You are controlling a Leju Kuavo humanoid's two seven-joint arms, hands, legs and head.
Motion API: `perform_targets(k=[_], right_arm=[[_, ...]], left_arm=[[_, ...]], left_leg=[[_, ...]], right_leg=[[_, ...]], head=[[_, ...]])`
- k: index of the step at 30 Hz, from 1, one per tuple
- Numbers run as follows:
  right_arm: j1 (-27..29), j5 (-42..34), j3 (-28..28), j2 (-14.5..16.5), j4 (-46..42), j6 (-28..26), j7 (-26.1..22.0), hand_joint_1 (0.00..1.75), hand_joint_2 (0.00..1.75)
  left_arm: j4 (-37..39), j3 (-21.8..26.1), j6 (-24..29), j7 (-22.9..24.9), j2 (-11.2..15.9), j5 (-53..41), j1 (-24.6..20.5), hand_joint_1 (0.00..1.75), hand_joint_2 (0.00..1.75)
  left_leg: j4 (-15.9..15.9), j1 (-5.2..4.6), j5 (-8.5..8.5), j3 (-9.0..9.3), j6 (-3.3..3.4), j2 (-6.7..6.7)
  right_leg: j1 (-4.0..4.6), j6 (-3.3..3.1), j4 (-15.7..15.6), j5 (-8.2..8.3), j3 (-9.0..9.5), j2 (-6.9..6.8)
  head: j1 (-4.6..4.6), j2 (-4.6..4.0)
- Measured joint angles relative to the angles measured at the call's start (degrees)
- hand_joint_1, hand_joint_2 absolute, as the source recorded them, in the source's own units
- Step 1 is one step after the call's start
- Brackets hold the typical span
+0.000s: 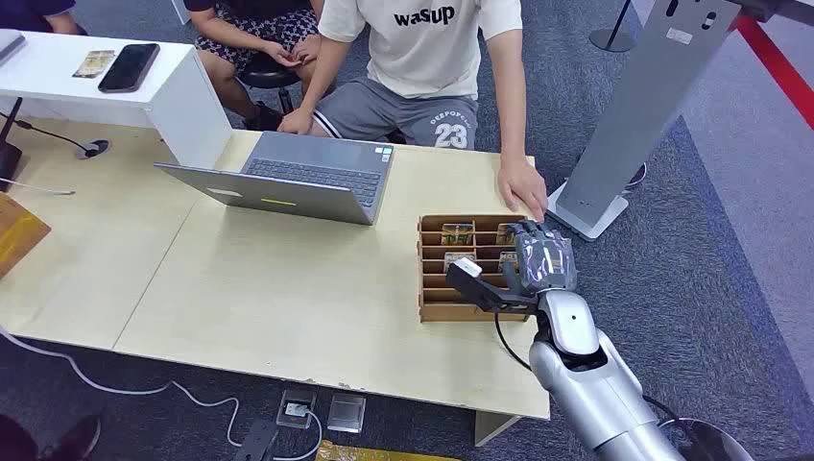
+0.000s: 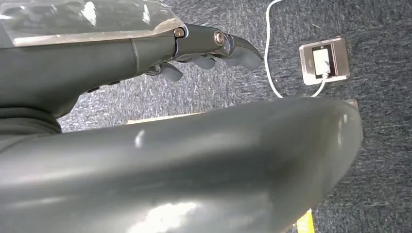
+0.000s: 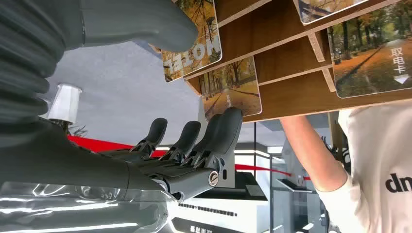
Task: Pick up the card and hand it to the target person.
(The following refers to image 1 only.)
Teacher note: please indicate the grey open laptop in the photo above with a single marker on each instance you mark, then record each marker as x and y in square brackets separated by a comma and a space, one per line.
[305, 178]

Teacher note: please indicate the black round stool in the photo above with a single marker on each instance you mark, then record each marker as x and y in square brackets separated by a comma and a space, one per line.
[267, 75]

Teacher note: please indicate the person's left hand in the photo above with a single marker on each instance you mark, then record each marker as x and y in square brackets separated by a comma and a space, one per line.
[523, 184]

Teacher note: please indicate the person's right forearm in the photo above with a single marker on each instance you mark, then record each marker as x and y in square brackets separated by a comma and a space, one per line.
[323, 73]

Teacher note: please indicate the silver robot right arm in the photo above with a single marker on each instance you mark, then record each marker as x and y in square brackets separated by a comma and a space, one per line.
[588, 382]

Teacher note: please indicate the metal floor socket cover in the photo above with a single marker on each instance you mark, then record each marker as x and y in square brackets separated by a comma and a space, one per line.
[346, 413]

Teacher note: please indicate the black shoe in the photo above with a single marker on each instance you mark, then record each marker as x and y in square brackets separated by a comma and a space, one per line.
[73, 439]

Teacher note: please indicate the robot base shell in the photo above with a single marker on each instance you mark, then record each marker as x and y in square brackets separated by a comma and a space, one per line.
[718, 442]

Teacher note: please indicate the person's hand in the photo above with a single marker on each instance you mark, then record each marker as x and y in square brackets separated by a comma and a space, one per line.
[523, 184]
[296, 121]

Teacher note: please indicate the black smartphone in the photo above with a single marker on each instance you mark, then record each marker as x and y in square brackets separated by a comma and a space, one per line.
[129, 67]

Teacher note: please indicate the grey kiosk stand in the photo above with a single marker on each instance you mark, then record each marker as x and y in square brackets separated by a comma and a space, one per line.
[642, 102]

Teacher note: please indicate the black wrist camera, pale box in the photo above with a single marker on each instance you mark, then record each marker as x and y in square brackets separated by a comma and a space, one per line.
[474, 283]

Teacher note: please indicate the seated person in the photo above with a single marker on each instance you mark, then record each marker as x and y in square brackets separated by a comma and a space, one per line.
[254, 32]

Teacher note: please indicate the person in dark top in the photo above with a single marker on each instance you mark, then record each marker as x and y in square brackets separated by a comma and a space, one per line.
[38, 13]

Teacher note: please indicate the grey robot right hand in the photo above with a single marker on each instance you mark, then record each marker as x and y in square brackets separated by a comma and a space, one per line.
[544, 261]

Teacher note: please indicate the person's right hand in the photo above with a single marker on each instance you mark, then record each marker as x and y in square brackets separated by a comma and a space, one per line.
[296, 121]

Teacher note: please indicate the black monitor stand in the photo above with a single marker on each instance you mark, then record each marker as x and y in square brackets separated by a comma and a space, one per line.
[7, 156]

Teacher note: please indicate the black stanchion post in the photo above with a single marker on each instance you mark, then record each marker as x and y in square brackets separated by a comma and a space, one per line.
[612, 38]

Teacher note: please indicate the wooden slotted card holder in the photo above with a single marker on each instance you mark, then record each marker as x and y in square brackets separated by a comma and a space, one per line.
[439, 299]

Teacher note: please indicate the person's left forearm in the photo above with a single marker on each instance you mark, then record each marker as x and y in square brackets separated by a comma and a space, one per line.
[512, 95]

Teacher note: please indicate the open floor socket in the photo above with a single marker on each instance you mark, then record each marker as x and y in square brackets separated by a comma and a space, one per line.
[296, 408]

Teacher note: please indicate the brown wooden box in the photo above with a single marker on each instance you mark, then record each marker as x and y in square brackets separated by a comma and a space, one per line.
[18, 232]

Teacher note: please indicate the red barrier belt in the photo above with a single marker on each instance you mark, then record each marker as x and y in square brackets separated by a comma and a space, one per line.
[779, 67]

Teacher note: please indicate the printed card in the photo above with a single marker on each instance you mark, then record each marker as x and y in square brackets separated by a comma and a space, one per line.
[94, 63]
[457, 233]
[507, 259]
[459, 257]
[505, 234]

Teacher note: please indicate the white desk riser shelf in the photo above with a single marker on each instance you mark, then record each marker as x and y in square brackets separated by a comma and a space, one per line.
[172, 105]

